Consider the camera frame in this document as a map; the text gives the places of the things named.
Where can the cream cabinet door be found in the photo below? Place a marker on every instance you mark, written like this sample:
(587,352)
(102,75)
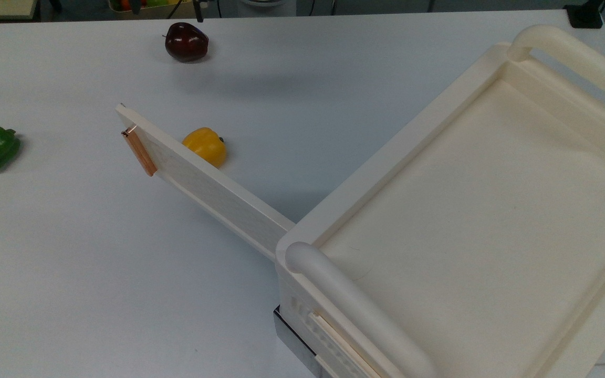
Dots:
(208,189)

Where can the cream plastic cabinet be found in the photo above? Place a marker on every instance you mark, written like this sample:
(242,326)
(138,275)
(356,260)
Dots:
(470,220)

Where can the yellow bell pepper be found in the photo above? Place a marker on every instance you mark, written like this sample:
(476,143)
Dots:
(205,146)

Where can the dark red apple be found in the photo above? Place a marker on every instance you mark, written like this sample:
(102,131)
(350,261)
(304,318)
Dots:
(186,42)

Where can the thin black stand pole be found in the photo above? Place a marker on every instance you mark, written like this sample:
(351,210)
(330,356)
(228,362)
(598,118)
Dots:
(198,9)

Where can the black clamp base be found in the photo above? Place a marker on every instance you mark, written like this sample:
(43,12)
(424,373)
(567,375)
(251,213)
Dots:
(585,14)

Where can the tan side table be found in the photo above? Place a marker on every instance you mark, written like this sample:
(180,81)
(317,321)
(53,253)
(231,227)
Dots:
(0,8)

